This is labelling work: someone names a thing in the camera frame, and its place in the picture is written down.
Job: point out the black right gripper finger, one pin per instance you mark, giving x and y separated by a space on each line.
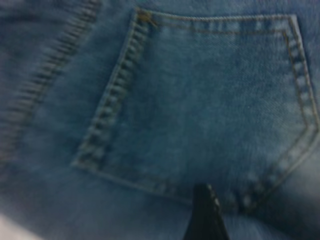
205 220

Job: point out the blue denim jeans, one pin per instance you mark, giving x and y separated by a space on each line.
200 100

